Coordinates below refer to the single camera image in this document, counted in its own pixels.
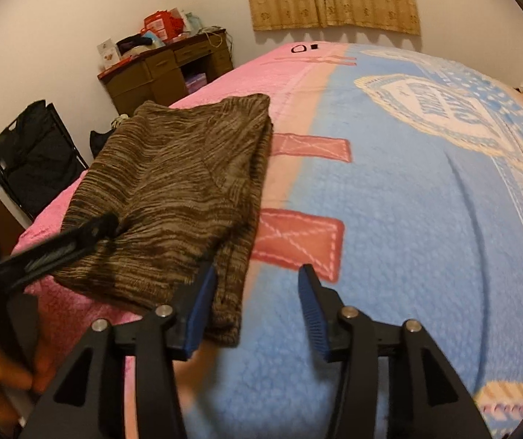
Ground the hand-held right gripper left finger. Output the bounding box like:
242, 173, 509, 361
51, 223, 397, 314
17, 263, 219, 439

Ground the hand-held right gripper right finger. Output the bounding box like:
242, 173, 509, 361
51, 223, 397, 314
298, 264, 493, 439

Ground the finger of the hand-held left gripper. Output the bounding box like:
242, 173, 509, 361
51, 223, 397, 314
0, 213, 120, 277
1, 247, 91, 292

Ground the brown striped knit garment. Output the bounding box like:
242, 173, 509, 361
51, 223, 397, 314
53, 94, 274, 348

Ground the folding chair with black clothes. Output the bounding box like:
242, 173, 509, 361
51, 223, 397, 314
0, 100, 90, 221

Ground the dark item on floor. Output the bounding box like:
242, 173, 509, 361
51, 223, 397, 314
90, 116, 129, 159

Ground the pink and blue printed blanket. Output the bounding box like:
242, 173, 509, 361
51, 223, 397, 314
10, 42, 523, 439

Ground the brown wooden desk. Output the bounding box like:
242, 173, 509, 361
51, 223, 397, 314
98, 30, 235, 117

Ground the white card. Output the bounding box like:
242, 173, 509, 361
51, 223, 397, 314
97, 39, 121, 68

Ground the purple box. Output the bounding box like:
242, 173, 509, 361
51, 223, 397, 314
184, 73, 208, 98

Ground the black cloth on desk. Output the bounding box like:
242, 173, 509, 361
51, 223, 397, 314
116, 34, 153, 54

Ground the red gift bag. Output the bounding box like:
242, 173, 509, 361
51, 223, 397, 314
144, 8, 185, 40

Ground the light blue packet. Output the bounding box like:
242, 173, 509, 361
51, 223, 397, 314
184, 11, 206, 36

